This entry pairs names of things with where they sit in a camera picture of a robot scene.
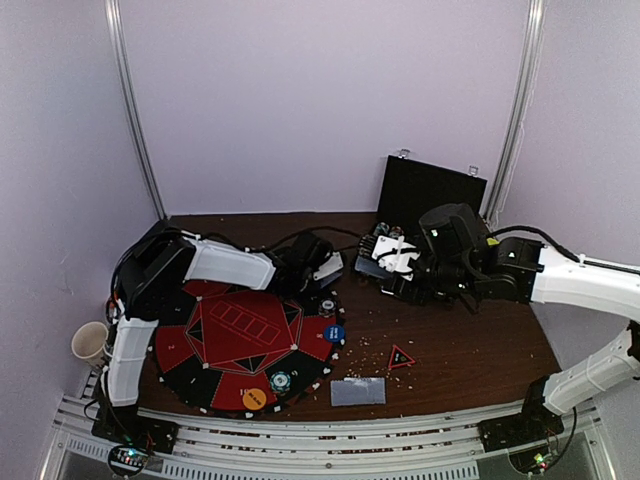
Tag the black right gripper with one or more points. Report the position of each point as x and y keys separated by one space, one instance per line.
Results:
x=396 y=282

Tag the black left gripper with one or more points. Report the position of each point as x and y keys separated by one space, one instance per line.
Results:
x=310 y=291

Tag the blue small blind button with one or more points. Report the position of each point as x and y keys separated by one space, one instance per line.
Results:
x=334 y=333

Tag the dealt blue card pair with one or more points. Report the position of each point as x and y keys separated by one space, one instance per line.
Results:
x=367 y=391

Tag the orange big blind button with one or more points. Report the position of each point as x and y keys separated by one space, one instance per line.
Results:
x=254 y=399

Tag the grey playing card deck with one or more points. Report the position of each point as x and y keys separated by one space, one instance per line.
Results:
x=366 y=266

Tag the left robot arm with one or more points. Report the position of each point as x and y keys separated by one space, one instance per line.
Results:
x=149 y=279

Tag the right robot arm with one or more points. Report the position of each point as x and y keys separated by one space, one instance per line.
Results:
x=522 y=264

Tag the left inner poker chip row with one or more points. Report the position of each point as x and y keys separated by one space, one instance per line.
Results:
x=396 y=232

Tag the poker chip row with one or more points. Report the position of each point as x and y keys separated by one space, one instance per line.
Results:
x=396 y=232
x=382 y=229

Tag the left outer poker chip row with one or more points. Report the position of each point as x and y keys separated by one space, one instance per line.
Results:
x=382 y=229

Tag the red black triangle card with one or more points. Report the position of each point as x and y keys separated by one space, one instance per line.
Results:
x=398 y=358

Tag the round red black poker mat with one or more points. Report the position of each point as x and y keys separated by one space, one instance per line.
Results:
x=225 y=339

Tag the black poker chip case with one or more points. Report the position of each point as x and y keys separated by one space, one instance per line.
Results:
x=410 y=189

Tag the white patterned mug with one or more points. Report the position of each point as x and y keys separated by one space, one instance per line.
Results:
x=88 y=343

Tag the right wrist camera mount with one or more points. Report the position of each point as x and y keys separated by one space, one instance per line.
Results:
x=394 y=254

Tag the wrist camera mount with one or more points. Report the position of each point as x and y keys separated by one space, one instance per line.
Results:
x=394 y=254
x=329 y=271

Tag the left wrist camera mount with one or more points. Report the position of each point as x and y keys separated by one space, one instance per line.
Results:
x=329 y=271

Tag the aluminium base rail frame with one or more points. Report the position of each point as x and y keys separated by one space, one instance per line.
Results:
x=439 y=446

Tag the aluminium frame post right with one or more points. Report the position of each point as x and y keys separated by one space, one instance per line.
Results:
x=525 y=84

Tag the aluminium frame post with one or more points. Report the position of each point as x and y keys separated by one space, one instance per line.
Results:
x=525 y=84
x=117 y=37

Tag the aluminium frame post left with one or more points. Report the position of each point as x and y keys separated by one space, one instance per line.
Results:
x=117 y=37

